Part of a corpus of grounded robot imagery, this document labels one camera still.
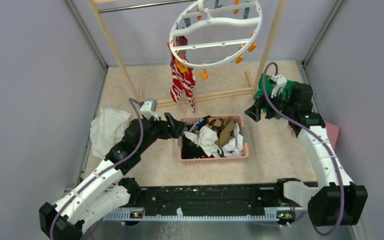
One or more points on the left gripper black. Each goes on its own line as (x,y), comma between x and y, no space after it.
(176,126)

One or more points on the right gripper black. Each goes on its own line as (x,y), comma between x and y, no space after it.
(254,111)

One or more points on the red white striped sock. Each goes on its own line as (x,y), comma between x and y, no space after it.
(177,88)

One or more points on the beige purple striped sock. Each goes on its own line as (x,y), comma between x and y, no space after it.
(181,41)

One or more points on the white round clip hanger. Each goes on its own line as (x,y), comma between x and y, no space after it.
(218,33)

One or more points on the white black sock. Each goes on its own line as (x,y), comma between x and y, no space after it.
(230,142)

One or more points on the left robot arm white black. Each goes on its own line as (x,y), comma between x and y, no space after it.
(71,216)

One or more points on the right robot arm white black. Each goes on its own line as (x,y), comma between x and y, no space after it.
(336,196)

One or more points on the orange clip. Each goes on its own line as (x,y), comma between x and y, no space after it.
(203,74)
(240,57)
(181,67)

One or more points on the pink plastic basket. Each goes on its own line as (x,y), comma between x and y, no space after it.
(207,160)

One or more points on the black patterned sock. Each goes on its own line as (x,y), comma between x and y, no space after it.
(189,150)

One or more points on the plain white sock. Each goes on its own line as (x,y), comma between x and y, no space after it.
(206,139)

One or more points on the brown argyle sock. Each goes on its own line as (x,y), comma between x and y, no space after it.
(220,127)

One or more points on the white cloth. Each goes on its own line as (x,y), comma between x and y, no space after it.
(106,130)

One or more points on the pink cloth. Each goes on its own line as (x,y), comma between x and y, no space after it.
(332,132)

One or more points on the metal rack rod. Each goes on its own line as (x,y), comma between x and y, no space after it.
(142,6)

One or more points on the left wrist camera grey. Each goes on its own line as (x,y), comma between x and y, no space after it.
(148,109)

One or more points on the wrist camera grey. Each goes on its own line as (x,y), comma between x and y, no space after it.
(148,109)
(278,83)

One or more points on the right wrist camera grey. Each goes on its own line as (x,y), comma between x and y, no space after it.
(278,83)

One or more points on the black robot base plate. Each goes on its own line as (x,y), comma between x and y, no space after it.
(220,200)

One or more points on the wooden drying rack frame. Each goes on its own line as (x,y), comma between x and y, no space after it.
(200,17)

